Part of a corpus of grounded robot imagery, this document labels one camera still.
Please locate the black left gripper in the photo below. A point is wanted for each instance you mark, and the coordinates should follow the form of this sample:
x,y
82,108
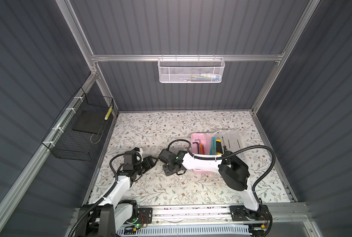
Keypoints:
x,y
148,163

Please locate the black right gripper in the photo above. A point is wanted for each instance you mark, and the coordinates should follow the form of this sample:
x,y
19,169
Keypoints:
x,y
167,173

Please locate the pink tool box base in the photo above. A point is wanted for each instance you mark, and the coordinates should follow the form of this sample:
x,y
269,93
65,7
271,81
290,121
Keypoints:
x,y
203,143

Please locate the teal utility knife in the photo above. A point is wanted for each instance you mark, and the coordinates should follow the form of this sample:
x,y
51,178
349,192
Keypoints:
x,y
213,146

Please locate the yellow black utility knife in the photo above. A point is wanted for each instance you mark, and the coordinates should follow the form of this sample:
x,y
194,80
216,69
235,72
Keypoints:
x,y
219,150

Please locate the clear tool box lid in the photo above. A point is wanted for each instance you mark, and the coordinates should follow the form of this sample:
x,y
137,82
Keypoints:
x,y
223,135

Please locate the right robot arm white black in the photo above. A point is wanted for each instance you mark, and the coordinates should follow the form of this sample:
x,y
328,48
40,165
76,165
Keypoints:
x,y
232,169

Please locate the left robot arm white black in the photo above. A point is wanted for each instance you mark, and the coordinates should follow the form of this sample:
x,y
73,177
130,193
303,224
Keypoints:
x,y
110,212

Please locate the yellow tube in black basket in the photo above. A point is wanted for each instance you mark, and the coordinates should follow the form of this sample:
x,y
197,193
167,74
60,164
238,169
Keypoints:
x,y
108,113

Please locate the black pad in basket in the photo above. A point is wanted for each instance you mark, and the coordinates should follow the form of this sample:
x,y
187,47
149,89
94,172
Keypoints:
x,y
90,122

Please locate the black wire basket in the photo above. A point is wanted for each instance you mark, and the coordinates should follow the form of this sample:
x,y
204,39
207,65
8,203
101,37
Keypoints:
x,y
65,143

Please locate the white wire mesh basket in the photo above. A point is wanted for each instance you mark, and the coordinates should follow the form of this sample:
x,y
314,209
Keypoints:
x,y
196,70

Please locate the horizontal aluminium frame bar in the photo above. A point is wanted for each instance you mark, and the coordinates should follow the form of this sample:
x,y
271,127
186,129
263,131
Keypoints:
x,y
187,57

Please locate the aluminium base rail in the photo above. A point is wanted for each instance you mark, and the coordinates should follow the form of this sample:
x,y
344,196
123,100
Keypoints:
x,y
220,213

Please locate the aluminium corner frame post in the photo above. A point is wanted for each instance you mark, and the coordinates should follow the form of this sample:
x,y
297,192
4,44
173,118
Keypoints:
x,y
75,27

